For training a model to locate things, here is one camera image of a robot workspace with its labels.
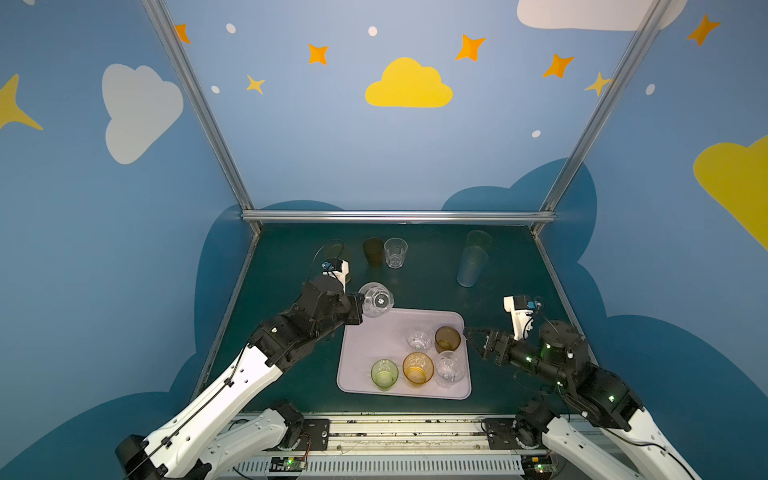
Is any clear faceted glass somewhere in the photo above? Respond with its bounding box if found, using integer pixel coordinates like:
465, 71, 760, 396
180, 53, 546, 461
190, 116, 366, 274
358, 282, 394, 318
434, 350, 466, 388
406, 326, 435, 352
384, 237, 408, 269

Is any brown amber short cup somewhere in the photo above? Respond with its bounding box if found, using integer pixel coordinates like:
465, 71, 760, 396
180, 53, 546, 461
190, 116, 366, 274
435, 326, 462, 353

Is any lilac plastic tray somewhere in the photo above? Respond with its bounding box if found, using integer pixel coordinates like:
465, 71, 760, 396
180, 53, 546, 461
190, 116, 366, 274
337, 308, 472, 401

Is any yellow short cup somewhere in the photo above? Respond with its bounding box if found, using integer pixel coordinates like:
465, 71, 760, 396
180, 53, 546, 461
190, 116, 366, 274
402, 352, 434, 386

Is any small green cup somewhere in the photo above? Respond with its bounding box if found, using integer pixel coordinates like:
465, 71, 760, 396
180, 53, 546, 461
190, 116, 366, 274
370, 359, 399, 391

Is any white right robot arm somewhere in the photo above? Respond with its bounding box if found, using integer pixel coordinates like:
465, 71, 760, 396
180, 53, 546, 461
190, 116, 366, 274
463, 321, 698, 479

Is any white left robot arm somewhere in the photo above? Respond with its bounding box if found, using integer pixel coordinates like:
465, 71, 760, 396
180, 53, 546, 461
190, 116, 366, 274
116, 272, 364, 479

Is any tall pale blue cup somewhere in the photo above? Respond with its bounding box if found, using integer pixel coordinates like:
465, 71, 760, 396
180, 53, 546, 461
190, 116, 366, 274
457, 246, 489, 288

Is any dark olive cup back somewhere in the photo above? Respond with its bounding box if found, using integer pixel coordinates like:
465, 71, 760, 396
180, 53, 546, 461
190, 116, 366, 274
363, 237, 385, 268

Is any green tinted cup back right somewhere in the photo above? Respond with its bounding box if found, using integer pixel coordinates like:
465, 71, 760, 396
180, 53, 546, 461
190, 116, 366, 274
465, 229, 493, 252

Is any right green circuit board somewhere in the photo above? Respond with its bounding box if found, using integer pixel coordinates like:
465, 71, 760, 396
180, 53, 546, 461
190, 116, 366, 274
521, 456, 557, 480

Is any green circuit board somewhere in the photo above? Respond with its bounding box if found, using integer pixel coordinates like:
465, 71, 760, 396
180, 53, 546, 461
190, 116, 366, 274
521, 456, 557, 480
268, 457, 307, 475

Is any left green circuit board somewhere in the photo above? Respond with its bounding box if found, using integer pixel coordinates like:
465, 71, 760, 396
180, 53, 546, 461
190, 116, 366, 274
268, 457, 307, 475

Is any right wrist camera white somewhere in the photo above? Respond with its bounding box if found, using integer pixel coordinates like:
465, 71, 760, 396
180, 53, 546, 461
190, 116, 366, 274
503, 295, 538, 340

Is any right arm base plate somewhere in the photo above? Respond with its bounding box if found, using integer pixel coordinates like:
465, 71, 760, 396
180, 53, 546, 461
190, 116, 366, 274
481, 416, 567, 450

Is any aluminium back frame rail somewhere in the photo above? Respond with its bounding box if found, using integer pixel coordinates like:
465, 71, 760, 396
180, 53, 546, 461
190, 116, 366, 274
241, 209, 556, 224

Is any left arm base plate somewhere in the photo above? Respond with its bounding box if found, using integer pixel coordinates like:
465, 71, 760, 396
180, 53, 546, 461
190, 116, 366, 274
278, 418, 331, 452

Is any aluminium front rail base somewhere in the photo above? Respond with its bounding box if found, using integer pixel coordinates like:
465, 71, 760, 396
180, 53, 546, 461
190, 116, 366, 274
146, 410, 667, 480

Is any aluminium left corner post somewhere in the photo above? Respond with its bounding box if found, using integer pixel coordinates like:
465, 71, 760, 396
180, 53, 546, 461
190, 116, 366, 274
141, 0, 253, 215

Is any aluminium corner post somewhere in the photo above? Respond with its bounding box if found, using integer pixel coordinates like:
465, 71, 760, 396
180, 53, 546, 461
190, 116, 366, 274
141, 0, 253, 215
531, 0, 672, 238

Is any aluminium right corner post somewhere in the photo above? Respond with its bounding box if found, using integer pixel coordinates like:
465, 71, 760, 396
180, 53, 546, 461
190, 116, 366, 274
531, 0, 672, 238

